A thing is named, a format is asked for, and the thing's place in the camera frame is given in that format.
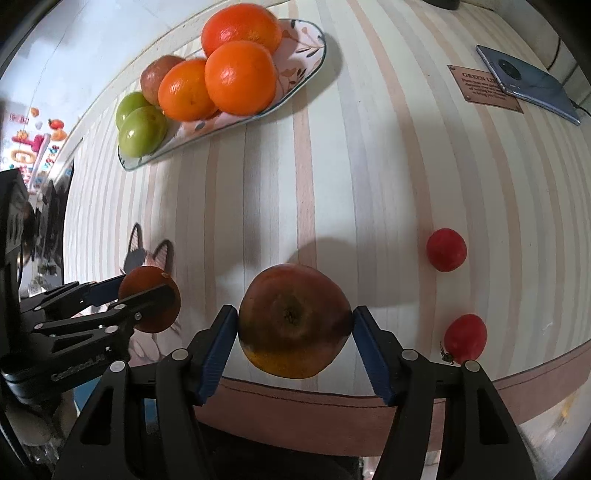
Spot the dark reddish orange fruit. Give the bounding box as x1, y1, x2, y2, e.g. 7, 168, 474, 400
118, 266, 182, 334

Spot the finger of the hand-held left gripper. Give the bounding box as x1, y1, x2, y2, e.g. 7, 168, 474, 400
32, 282, 172, 352
21, 275, 127, 324

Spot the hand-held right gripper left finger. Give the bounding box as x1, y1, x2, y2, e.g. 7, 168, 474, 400
65, 305, 239, 480

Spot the colourful wall sticker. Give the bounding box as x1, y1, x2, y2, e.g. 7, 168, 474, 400
0, 106, 70, 185

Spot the oval floral ceramic plate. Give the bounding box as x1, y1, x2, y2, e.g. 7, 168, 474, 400
117, 17, 328, 172

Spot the small orange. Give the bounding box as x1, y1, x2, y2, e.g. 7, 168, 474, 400
158, 58, 220, 123
204, 41, 279, 116

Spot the large orange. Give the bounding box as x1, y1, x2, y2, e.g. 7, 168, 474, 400
201, 3, 282, 58

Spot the red cherry tomato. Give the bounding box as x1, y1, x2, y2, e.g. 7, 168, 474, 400
426, 228, 467, 272
443, 314, 488, 365

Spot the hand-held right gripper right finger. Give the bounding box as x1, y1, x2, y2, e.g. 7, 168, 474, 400
353, 305, 532, 480

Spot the blue smartphone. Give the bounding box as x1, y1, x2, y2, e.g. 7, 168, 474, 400
475, 45, 581, 126

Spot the brown label patch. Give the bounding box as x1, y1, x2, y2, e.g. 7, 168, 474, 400
447, 65, 525, 114

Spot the red green yellow apple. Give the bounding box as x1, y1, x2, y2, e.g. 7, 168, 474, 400
238, 264, 354, 379

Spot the striped cat print tablecloth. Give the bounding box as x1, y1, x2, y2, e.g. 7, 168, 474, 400
62, 0, 591, 450

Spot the black charging cable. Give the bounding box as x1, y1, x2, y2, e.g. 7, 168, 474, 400
549, 34, 591, 116

